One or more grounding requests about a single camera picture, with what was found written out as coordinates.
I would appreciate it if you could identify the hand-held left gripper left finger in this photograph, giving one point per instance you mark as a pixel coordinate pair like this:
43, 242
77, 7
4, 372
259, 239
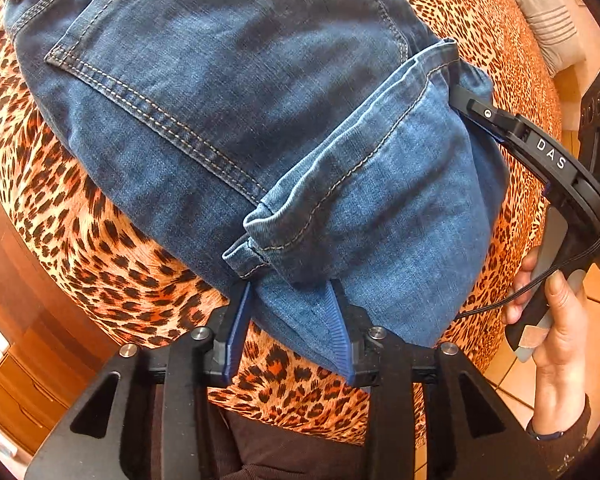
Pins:
240, 320

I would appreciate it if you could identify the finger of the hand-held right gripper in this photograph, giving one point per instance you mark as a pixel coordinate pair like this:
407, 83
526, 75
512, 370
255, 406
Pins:
485, 112

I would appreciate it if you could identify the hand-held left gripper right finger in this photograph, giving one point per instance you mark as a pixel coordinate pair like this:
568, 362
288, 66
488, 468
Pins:
337, 325

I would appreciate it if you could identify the blue denim pants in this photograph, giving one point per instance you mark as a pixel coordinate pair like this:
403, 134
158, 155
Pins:
205, 85

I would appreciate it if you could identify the person's right forearm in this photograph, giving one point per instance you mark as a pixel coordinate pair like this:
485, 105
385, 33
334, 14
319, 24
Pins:
565, 445

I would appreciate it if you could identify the person's right hand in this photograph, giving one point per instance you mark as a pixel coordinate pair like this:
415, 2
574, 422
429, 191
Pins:
562, 360

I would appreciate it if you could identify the light wooden headboard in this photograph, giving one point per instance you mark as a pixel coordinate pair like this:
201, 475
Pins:
567, 85

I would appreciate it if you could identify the grey striped pillow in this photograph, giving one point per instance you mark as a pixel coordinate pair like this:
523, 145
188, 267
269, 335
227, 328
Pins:
550, 20

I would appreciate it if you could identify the person's dark trousers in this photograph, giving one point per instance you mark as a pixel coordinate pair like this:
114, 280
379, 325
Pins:
280, 450

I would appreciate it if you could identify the leopard print blanket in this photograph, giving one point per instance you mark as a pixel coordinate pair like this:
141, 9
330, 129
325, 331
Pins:
80, 220

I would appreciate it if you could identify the wooden drawer cabinet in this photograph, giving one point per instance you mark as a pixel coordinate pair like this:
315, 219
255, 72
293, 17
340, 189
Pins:
25, 400

